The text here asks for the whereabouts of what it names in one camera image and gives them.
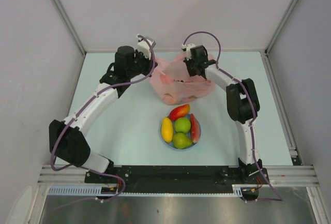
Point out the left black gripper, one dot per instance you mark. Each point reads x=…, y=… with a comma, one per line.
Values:
x=138, y=55

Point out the yellow fake mango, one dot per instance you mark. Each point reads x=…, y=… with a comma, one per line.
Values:
x=167, y=130

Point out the white cable duct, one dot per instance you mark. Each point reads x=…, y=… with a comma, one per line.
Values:
x=110, y=191

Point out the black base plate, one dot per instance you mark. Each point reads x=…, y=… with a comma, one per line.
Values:
x=181, y=177

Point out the green fake pear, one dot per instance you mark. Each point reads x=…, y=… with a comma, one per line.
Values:
x=181, y=141

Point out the green fake fruit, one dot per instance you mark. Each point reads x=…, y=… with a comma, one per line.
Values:
x=183, y=125

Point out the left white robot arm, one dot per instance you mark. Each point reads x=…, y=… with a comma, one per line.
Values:
x=67, y=138

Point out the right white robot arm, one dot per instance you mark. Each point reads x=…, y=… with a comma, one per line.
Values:
x=242, y=104

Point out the blue plastic plate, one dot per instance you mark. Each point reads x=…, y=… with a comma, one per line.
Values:
x=187, y=134

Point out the pink plastic bag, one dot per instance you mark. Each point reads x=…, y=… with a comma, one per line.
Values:
x=163, y=81

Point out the red fake mango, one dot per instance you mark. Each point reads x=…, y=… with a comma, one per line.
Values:
x=179, y=112

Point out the red fake watermelon slice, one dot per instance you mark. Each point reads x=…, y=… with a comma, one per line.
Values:
x=195, y=129

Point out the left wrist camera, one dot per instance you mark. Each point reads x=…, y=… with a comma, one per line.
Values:
x=145, y=44

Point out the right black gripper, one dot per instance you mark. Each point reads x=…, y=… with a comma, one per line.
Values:
x=192, y=73

